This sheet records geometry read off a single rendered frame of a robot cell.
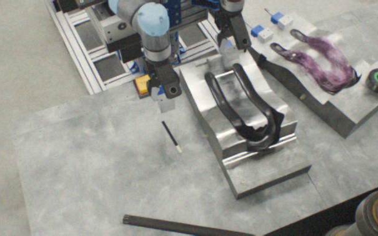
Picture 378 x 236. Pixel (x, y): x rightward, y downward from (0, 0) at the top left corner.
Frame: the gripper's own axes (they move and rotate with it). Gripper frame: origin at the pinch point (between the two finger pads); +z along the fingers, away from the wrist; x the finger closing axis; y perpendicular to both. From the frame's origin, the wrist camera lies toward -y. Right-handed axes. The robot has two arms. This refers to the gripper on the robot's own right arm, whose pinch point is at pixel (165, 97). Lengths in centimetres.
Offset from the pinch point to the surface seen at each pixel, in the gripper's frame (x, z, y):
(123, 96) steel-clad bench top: 11.6, 15.1, 16.0
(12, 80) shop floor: 69, 95, 110
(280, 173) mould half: -25.2, 9.1, -34.5
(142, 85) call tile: 4.1, 11.4, 15.3
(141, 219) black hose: 19.6, 10.8, -31.5
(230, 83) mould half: -24.3, 6.5, 1.2
